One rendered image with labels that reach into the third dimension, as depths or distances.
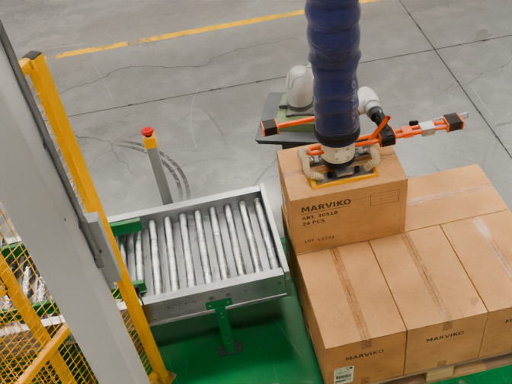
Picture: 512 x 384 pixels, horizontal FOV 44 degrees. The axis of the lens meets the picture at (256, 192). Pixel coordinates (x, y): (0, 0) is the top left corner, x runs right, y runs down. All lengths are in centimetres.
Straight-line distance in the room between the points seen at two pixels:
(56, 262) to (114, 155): 333
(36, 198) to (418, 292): 207
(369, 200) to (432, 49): 298
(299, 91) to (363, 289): 123
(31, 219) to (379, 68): 434
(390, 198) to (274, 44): 321
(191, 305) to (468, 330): 139
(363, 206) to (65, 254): 179
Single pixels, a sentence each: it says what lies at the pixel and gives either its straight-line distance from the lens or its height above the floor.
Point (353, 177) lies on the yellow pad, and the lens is 323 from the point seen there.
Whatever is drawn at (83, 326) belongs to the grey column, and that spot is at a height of 147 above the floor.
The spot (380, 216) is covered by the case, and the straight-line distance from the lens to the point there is 339.
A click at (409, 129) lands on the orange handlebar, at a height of 109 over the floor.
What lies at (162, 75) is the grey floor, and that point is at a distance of 604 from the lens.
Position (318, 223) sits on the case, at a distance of 331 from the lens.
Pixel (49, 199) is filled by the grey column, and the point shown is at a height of 203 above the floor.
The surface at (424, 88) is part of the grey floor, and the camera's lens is 553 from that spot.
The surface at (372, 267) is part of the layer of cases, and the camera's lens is 338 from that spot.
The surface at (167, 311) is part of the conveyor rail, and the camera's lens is 339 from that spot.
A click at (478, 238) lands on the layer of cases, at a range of 357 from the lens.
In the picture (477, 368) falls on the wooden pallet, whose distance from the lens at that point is 371.
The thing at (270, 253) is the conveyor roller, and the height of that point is 55.
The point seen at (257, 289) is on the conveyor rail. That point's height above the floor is 51.
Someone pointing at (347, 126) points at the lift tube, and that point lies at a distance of 305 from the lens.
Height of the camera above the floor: 314
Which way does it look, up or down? 43 degrees down
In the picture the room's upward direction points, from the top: 9 degrees counter-clockwise
